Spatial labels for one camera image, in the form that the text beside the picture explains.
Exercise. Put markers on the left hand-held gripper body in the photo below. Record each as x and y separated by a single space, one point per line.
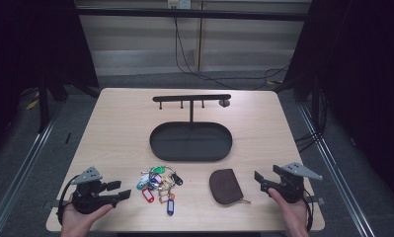
87 197

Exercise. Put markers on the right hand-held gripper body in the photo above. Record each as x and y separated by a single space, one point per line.
291 184

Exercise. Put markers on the brown leather pouch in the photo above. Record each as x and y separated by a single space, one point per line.
224 186

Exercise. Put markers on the black key stand with tray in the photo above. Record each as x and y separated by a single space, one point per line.
191 142

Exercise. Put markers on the person's left hand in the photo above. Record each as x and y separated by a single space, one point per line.
79 220

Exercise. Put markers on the person's right hand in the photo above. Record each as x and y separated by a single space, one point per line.
293 215

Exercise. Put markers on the grey tape strip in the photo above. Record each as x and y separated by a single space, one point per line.
318 199
51 204

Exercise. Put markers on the small black floor object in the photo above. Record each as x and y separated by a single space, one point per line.
68 138

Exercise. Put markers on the yellow floor object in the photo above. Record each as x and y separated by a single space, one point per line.
32 104

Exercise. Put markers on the black curtain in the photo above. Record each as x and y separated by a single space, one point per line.
33 46
359 82

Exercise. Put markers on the metal floor rail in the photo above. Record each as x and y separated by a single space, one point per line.
23 164
336 164

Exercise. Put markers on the black horizontal frame bar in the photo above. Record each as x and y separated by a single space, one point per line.
191 14

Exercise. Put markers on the white wall outlet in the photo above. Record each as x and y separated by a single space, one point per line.
179 3

